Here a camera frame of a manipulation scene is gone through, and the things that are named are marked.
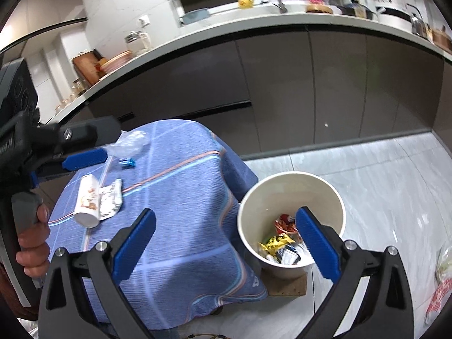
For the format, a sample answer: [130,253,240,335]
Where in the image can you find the blue striped tablecloth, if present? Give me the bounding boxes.
[47,120,267,331]

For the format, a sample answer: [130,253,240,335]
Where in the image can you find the stack of pink plates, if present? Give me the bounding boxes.
[100,51,134,73]

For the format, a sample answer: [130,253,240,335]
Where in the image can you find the white round trash bin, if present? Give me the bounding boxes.
[237,171,346,279]

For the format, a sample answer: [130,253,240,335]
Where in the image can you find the person's left hand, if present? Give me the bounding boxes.
[16,204,50,279]

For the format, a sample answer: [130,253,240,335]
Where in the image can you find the white electric kettle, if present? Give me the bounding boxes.
[125,31,152,57]

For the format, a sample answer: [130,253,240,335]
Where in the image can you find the white paper napkin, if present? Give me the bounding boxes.
[276,243,312,266]

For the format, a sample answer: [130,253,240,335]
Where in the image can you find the grey kitchen countertop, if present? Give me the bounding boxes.
[47,12,451,124]

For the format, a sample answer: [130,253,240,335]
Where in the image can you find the red snack bag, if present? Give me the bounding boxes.
[274,214,298,236]

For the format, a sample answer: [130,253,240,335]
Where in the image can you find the white orange paper cup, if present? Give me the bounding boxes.
[73,175,100,229]

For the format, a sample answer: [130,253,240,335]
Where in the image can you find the steel kettle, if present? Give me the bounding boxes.
[408,4,428,40]

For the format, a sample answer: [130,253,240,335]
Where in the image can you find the wooden cutting board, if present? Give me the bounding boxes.
[72,49,107,87]

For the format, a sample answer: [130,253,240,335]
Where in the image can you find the blue dish tray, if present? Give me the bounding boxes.
[180,8,211,25]

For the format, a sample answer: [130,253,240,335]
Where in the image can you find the small blue foil wrapper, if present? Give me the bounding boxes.
[119,158,136,169]

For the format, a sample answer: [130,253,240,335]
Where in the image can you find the yellow mug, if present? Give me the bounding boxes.
[238,0,254,9]

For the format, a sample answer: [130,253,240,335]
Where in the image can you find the colourful bag on floor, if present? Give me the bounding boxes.
[424,240,452,325]

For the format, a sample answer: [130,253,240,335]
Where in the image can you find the dark base cabinets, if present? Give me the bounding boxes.
[63,28,451,156]

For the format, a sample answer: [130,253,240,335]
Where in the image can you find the brown cork mat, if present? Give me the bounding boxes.
[260,270,307,297]

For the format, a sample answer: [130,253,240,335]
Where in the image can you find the crushed clear plastic bottle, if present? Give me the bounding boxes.
[103,130,150,159]

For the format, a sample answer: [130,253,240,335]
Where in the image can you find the crumpled silver foil wrapper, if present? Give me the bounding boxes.
[98,178,123,221]

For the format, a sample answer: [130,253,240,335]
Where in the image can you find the yellow snack wrapper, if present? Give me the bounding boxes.
[258,233,295,256]

